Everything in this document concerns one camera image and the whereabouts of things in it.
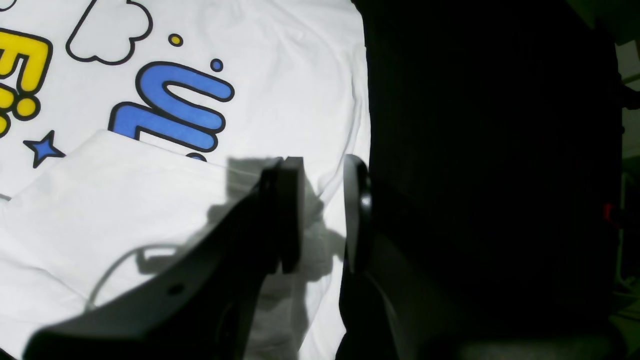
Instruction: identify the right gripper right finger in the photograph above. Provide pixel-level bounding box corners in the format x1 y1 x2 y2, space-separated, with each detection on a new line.
336 154 451 360

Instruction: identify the white printed t-shirt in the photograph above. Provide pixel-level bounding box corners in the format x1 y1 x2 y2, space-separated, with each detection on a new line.
1 0 371 360

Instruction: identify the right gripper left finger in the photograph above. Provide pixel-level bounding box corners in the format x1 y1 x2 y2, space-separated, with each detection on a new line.
23 157 305 360

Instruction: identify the black table cloth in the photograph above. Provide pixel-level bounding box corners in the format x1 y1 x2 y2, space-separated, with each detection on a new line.
353 0 628 360

